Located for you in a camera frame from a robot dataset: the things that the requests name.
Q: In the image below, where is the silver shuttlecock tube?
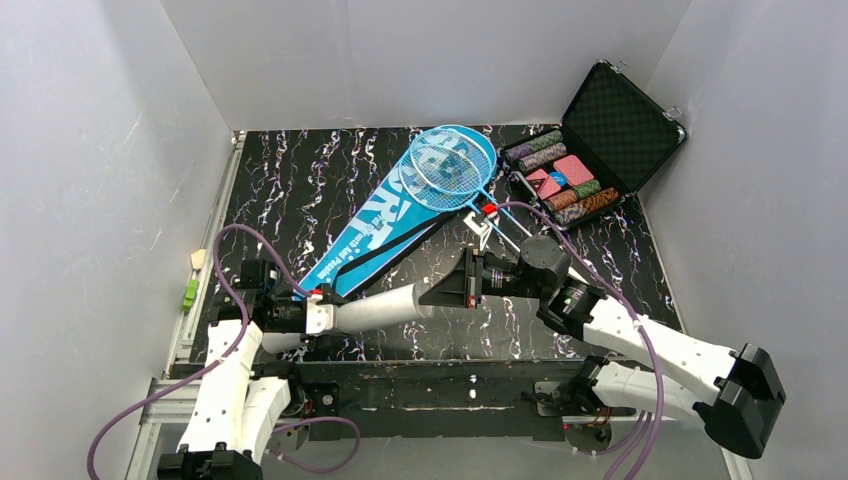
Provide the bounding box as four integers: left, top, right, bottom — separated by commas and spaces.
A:
262, 282, 434, 353

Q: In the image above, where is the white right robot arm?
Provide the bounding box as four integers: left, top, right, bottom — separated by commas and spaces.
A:
418, 236, 786, 459

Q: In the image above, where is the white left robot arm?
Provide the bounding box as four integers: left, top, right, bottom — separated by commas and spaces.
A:
156, 299, 292, 479

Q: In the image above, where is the pink playing card deck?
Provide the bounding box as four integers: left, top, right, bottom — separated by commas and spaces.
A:
553, 154, 595, 186

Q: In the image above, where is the beige wooden block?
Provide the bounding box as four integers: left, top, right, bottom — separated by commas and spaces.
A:
190, 249, 207, 270

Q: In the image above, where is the blue racket cover bag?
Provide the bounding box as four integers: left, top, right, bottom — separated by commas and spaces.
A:
300, 125, 496, 297

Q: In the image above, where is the black poker chip case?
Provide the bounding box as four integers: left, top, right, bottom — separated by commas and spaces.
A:
498, 60, 688, 230

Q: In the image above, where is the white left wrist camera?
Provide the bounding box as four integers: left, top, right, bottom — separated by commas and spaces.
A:
305, 285, 338, 336

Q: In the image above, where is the green clip on rail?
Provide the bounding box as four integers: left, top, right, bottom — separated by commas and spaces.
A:
181, 278, 199, 313

